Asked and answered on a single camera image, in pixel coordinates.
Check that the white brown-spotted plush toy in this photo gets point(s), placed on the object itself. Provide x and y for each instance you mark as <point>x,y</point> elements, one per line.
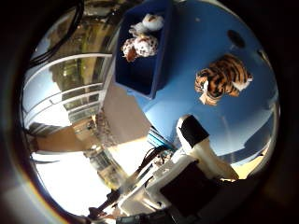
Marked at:
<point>145,45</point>

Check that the dark blue plastic container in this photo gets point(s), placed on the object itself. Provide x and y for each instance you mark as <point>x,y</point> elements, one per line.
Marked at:
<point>140,74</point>

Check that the striped tiger plush toy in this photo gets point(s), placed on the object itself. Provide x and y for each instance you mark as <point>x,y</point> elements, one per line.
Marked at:
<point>222,77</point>

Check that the white window frame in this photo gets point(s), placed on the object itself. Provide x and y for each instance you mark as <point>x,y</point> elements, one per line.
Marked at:
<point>62,96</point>

